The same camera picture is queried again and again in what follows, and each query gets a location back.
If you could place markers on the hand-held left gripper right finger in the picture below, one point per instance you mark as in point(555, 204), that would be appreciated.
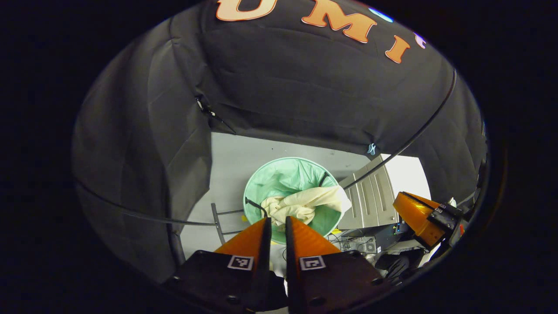
point(291, 261)

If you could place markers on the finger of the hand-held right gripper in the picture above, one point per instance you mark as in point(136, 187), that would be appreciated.
point(414, 213)

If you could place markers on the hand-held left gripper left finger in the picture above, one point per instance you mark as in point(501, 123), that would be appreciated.
point(266, 253)

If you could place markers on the cream button shirt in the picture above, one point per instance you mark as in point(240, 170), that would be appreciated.
point(305, 203)

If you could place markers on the green laundry hamper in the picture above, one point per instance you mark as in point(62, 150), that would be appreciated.
point(283, 179)

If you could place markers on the grey drawer cabinet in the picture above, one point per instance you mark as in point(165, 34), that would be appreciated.
point(370, 200)

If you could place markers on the black computer case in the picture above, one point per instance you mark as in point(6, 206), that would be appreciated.
point(364, 244)

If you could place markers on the black backdrop cloth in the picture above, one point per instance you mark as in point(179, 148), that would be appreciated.
point(283, 87)

